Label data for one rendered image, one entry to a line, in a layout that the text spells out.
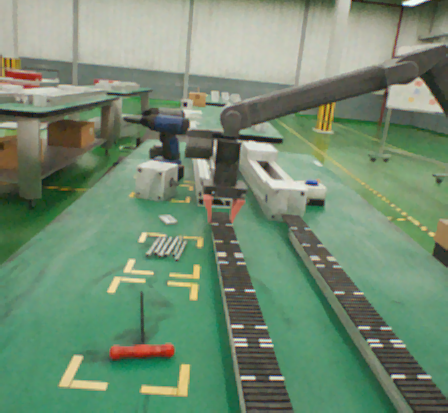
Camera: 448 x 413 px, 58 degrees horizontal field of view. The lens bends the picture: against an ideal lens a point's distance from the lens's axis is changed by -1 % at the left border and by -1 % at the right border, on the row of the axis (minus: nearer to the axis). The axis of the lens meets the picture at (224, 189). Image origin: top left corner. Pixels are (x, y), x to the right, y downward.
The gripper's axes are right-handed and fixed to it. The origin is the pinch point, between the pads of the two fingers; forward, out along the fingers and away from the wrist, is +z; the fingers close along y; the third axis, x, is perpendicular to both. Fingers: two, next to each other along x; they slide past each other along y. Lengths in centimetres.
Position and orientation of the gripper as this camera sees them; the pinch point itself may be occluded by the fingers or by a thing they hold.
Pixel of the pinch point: (220, 220)
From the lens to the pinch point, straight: 98.3
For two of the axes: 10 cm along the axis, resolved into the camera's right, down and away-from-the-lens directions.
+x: 0.9, 2.7, -9.6
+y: -9.9, -0.8, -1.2
